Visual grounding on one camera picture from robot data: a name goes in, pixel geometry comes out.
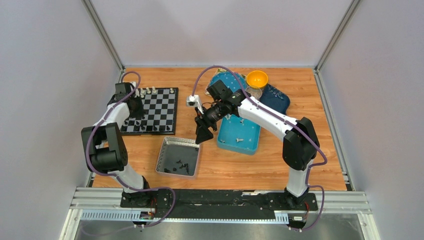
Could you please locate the clear glass cup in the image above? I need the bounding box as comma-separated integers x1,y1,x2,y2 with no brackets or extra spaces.
245,86,263,100

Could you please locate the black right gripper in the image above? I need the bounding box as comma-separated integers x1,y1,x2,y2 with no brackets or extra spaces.
194,101,227,145

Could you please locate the blue plastic bin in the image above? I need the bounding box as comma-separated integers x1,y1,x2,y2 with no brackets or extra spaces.
216,115,261,156

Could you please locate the dark blue leaf plate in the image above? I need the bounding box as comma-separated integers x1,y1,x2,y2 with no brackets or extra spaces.
259,84,291,115

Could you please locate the light blue dotted plate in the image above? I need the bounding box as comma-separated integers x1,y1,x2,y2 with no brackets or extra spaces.
208,71,248,92

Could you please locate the black and white chessboard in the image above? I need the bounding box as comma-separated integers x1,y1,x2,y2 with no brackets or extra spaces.
120,87,179,136

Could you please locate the floral rectangular tray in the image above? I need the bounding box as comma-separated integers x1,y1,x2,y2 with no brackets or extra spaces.
204,67,248,97

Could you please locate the silver metal tray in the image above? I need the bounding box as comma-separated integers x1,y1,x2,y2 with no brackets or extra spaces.
155,136,201,179

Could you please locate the yellow bowl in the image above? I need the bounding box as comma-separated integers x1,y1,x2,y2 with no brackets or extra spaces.
245,70,269,89

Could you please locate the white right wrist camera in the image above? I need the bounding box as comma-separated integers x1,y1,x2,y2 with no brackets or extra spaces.
186,95,204,115

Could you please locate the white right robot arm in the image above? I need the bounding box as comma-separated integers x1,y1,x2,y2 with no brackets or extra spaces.
186,80,319,210

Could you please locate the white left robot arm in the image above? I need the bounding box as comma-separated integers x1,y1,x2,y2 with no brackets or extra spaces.
81,82,153,208

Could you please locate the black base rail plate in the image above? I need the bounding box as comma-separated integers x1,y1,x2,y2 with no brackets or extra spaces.
120,189,319,220

